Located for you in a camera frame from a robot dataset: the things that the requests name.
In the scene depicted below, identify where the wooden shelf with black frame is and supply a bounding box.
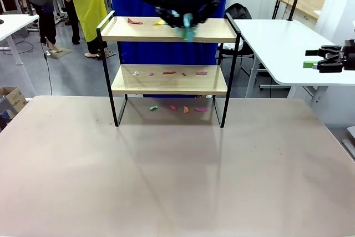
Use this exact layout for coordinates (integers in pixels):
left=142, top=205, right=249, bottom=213
left=96, top=10, right=242, bottom=129

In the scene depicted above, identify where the light wooden table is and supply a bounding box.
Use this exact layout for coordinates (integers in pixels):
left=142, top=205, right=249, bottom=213
left=276, top=0, right=326, bottom=21

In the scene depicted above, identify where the thin black floor cable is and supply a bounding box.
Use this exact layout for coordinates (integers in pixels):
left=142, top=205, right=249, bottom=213
left=40, top=39, right=53, bottom=96

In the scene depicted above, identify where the teal chenille duster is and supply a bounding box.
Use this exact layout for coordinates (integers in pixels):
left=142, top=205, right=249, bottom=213
left=170, top=10, right=198, bottom=43

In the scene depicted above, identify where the grey metal frame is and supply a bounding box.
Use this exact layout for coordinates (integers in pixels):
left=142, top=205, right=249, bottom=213
left=340, top=125, right=355, bottom=163

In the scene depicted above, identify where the white plastic bag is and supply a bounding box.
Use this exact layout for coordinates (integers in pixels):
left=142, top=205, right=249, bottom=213
left=221, top=37, right=244, bottom=52

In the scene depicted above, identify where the grey floor mat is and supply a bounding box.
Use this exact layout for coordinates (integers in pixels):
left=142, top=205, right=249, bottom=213
left=45, top=48, right=73, bottom=59

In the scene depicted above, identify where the cardboard box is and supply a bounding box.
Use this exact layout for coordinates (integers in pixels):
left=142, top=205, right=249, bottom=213
left=0, top=87, right=28, bottom=123

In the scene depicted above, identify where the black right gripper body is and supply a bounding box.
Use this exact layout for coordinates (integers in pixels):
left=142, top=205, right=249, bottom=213
left=340, top=39, right=355, bottom=72

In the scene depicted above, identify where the person in yellow apron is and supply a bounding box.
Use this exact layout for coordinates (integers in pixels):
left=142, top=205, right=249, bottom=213
left=51, top=0, right=116, bottom=62

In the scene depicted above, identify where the blue curtain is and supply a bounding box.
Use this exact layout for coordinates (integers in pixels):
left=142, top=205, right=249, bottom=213
left=109, top=0, right=227, bottom=99

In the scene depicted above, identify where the black chair with backpack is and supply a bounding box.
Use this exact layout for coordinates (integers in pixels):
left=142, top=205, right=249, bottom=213
left=215, top=3, right=256, bottom=68

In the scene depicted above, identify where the large white table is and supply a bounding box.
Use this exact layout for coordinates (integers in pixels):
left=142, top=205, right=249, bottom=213
left=232, top=19, right=355, bottom=108

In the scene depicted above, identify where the white desk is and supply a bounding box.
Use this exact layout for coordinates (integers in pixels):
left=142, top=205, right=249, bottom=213
left=0, top=14, right=40, bottom=97

